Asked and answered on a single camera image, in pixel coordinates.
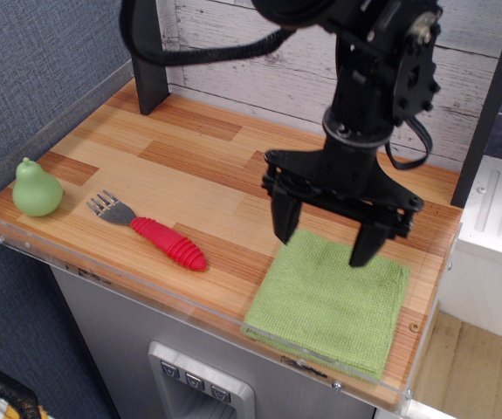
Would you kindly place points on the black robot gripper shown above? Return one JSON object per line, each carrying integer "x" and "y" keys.
{"x": 345, "y": 178}

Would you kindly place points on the black right vertical post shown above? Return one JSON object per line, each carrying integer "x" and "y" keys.
{"x": 476, "y": 151}

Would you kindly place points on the green toy pear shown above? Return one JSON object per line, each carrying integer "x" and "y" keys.
{"x": 35, "y": 192}

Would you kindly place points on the green cloth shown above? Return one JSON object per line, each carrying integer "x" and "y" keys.
{"x": 314, "y": 305}

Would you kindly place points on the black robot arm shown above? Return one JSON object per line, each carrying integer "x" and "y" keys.
{"x": 385, "y": 78}

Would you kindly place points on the grey toy fridge cabinet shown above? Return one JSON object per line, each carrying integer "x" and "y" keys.
{"x": 118, "y": 329}

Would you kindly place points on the brass screw in table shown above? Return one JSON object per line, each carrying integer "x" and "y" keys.
{"x": 414, "y": 327}

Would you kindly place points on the yellow object at corner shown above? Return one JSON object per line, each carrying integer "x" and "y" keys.
{"x": 24, "y": 412}

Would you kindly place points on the silver dispenser panel with buttons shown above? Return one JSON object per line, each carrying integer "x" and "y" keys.
{"x": 189, "y": 388}

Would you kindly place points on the black vertical post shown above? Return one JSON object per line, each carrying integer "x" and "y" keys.
{"x": 141, "y": 32}
{"x": 476, "y": 151}

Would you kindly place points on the black left vertical post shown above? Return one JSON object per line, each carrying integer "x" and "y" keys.
{"x": 141, "y": 32}

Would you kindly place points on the red handled metal fork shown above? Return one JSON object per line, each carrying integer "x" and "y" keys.
{"x": 176, "y": 246}

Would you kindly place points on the white toy sink unit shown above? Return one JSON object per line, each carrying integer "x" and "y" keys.
{"x": 471, "y": 287}

